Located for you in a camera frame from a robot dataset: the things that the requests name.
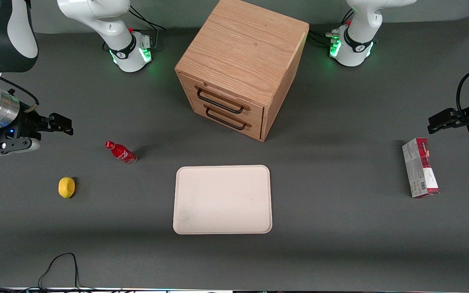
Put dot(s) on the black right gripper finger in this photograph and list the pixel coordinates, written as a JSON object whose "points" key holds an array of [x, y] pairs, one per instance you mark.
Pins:
{"points": [[65, 132], [61, 121]]}

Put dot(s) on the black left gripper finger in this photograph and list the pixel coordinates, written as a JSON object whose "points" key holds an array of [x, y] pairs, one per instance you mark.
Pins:
{"points": [[443, 116], [441, 128]]}

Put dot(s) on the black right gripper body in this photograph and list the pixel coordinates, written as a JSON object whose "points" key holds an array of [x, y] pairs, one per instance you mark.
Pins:
{"points": [[28, 124]]}

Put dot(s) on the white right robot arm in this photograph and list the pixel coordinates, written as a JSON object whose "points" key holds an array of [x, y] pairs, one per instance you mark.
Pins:
{"points": [[96, 16]]}

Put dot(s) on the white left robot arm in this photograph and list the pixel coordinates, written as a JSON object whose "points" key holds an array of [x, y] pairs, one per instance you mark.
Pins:
{"points": [[358, 36]]}

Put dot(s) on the wooden drawer front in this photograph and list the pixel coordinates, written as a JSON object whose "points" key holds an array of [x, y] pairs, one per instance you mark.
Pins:
{"points": [[255, 129]]}

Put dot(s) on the oak wooden drawer cabinet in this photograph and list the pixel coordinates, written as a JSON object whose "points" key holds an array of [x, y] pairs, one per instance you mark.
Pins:
{"points": [[246, 44]]}

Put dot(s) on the red plaid carton box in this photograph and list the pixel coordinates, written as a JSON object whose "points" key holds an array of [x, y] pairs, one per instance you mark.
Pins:
{"points": [[419, 171]]}

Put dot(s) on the yellow lemon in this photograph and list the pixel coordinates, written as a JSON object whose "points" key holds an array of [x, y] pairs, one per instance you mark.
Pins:
{"points": [[66, 187]]}

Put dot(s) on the red soda bottle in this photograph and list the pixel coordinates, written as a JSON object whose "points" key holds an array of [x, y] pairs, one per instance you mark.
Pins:
{"points": [[121, 153]]}

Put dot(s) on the beige rectangular tray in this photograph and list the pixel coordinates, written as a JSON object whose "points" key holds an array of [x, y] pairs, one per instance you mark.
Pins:
{"points": [[222, 199]]}

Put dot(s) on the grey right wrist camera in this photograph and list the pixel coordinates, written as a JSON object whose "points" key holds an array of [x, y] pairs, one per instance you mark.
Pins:
{"points": [[10, 147]]}

